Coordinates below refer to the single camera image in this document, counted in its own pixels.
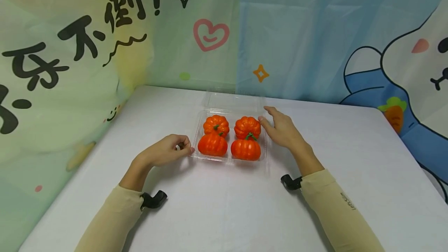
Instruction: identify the person's right hand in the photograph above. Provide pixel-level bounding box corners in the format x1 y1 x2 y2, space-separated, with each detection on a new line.
258 106 313 155

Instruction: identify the person's left hand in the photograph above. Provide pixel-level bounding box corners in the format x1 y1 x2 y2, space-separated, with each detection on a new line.
133 134 196 168

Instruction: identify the clear plastic clamshell box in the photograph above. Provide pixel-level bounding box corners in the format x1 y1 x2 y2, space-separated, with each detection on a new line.
191 89 272 166

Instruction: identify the person's left forearm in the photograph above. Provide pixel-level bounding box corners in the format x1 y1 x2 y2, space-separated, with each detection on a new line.
74 158 154 252

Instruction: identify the person's right forearm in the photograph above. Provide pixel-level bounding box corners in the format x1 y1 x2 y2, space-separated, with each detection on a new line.
291 143 385 252

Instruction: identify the small orange pumpkin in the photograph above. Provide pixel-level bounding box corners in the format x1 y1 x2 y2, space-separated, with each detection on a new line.
231 133 262 161
234 116 262 140
203 115 231 137
198 132 228 157

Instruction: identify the black wrist band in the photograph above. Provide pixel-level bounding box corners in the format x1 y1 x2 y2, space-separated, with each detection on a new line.
140 190 168 210
280 174 303 191

